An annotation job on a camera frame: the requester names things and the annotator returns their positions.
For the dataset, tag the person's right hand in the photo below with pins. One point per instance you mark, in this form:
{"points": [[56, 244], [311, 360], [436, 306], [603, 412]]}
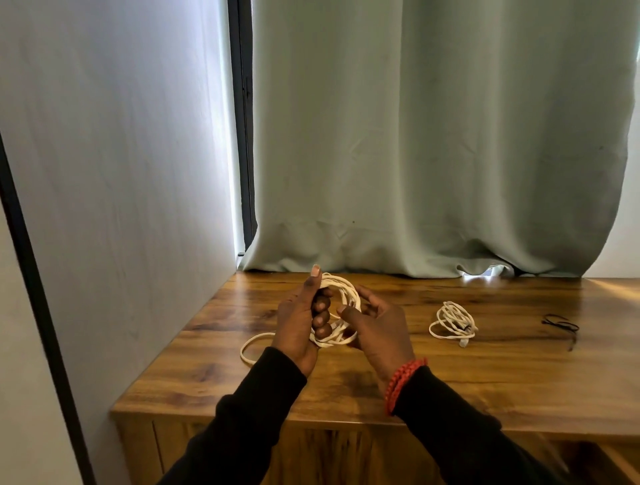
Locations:
{"points": [[385, 340]]}

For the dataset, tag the person's left hand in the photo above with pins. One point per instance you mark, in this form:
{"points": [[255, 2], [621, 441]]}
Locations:
{"points": [[297, 330]]}

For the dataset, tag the person's right forearm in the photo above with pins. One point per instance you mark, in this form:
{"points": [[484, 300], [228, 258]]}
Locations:
{"points": [[465, 439]]}

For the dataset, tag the person's left forearm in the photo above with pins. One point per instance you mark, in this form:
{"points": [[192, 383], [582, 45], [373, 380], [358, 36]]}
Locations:
{"points": [[240, 429]]}

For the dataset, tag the wooden cabinet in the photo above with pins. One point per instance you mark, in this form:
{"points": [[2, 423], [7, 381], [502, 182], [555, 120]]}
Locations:
{"points": [[500, 389]]}

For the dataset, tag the grey-green curtain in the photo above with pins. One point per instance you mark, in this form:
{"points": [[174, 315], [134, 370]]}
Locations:
{"points": [[425, 140]]}

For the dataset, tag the white side panel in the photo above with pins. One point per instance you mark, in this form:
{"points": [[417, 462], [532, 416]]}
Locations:
{"points": [[125, 200]]}

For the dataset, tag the black window frame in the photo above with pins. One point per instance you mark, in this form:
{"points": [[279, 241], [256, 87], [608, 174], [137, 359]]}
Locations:
{"points": [[242, 125]]}

